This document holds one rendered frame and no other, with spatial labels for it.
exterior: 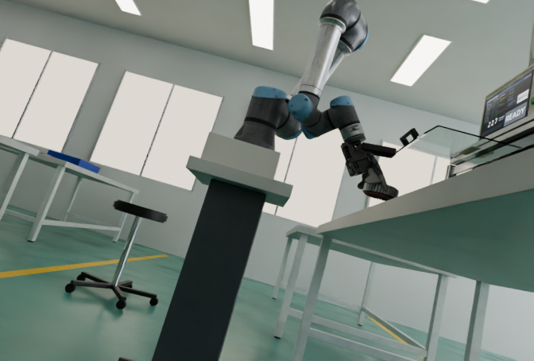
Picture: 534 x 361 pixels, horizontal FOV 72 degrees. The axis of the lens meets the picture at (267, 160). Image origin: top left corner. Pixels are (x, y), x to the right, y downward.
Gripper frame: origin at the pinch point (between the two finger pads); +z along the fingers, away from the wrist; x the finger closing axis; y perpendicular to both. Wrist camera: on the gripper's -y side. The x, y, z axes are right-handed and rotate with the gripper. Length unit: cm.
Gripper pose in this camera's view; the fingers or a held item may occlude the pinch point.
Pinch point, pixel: (381, 192)
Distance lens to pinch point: 127.6
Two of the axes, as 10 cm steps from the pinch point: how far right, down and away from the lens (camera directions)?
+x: -0.1, -2.2, -9.8
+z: 3.0, 9.3, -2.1
